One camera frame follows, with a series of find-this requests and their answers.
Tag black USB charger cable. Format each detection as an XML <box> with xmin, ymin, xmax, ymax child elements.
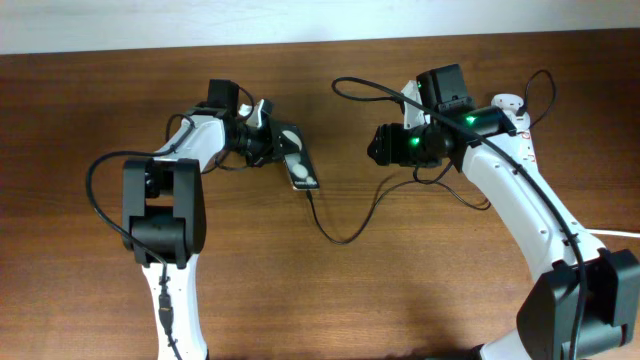
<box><xmin>304</xmin><ymin>68</ymin><xmax>557</xmax><ymax>246</ymax></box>

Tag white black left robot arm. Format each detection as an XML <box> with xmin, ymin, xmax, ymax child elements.
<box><xmin>122</xmin><ymin>79</ymin><xmax>305</xmax><ymax>359</ymax></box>

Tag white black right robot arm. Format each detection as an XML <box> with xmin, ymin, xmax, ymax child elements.
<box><xmin>368</xmin><ymin>64</ymin><xmax>639</xmax><ymax>359</ymax></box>

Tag white power strip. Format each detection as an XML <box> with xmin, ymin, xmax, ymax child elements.
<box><xmin>491</xmin><ymin>93</ymin><xmax>538</xmax><ymax>170</ymax></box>

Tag white power strip cord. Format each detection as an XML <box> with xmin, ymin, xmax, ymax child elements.
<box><xmin>584</xmin><ymin>228</ymin><xmax>640</xmax><ymax>239</ymax></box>

